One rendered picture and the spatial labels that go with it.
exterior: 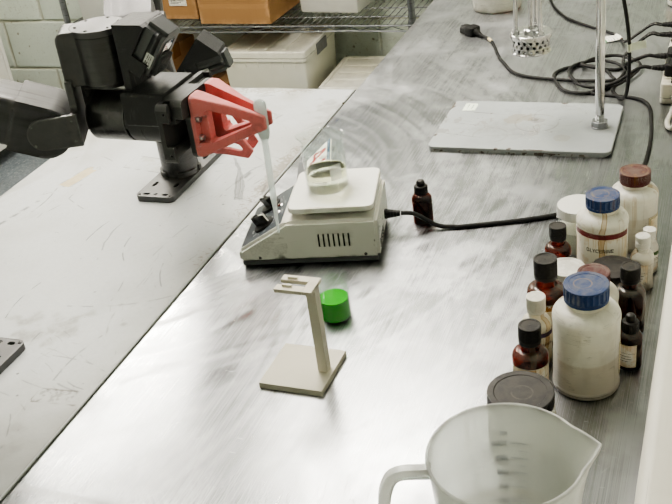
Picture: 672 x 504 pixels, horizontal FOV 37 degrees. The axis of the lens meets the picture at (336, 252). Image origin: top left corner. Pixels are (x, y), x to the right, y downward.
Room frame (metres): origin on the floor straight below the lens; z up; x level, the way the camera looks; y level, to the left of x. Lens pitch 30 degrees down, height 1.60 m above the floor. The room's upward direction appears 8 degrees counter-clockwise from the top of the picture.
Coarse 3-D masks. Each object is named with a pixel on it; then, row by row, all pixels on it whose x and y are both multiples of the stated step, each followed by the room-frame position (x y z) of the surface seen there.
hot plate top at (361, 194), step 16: (304, 176) 1.30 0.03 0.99; (352, 176) 1.28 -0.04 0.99; (368, 176) 1.27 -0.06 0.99; (304, 192) 1.25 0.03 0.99; (352, 192) 1.23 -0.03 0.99; (368, 192) 1.22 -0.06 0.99; (288, 208) 1.21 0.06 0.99; (304, 208) 1.20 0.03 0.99; (320, 208) 1.20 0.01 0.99; (336, 208) 1.19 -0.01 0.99; (352, 208) 1.19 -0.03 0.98; (368, 208) 1.18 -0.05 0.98
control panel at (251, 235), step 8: (288, 192) 1.31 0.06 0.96; (280, 200) 1.30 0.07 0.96; (288, 200) 1.28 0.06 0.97; (280, 208) 1.27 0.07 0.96; (272, 216) 1.26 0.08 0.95; (280, 216) 1.23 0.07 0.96; (272, 224) 1.23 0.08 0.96; (248, 232) 1.26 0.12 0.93; (264, 232) 1.22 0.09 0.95; (248, 240) 1.23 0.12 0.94
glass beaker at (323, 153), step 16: (320, 128) 1.28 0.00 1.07; (336, 128) 1.27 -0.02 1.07; (304, 144) 1.23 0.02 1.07; (320, 144) 1.28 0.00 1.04; (336, 144) 1.23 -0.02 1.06; (304, 160) 1.24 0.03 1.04; (320, 160) 1.22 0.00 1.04; (336, 160) 1.23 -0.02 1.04; (320, 176) 1.22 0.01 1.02; (336, 176) 1.23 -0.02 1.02; (320, 192) 1.23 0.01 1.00; (336, 192) 1.22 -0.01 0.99
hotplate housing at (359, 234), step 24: (384, 192) 1.28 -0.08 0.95; (288, 216) 1.22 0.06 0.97; (312, 216) 1.21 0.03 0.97; (336, 216) 1.20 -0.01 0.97; (360, 216) 1.19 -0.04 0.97; (384, 216) 1.26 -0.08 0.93; (264, 240) 1.21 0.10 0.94; (288, 240) 1.20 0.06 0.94; (312, 240) 1.19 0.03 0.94; (336, 240) 1.19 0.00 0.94; (360, 240) 1.18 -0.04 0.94
